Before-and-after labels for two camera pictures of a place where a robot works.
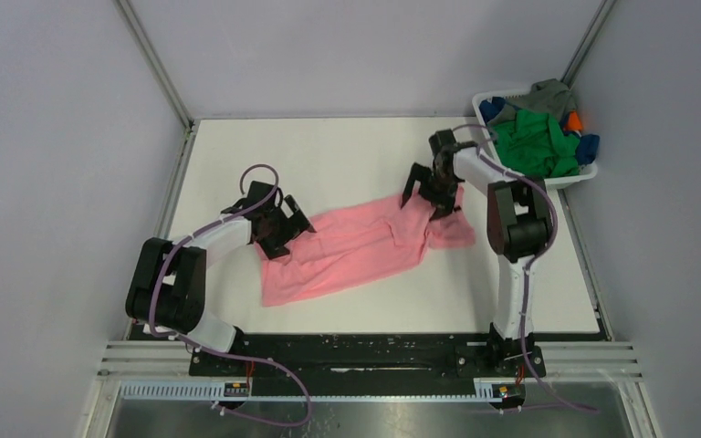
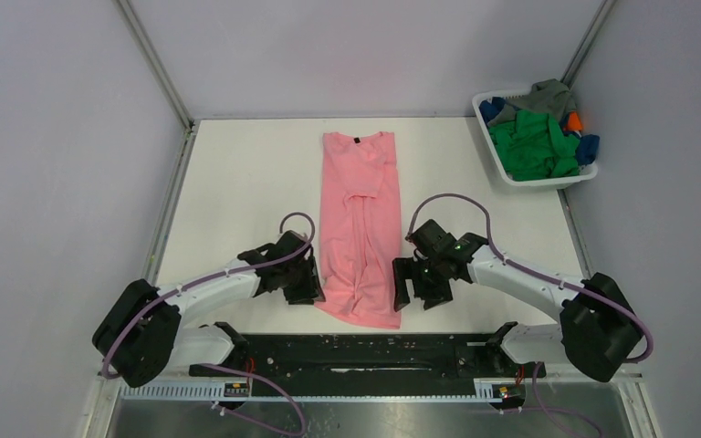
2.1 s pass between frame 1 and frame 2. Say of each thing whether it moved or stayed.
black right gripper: moved
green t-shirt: stayed
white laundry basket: stayed
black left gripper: moved
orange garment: stayed
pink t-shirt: moved
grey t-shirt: stayed
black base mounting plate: stayed
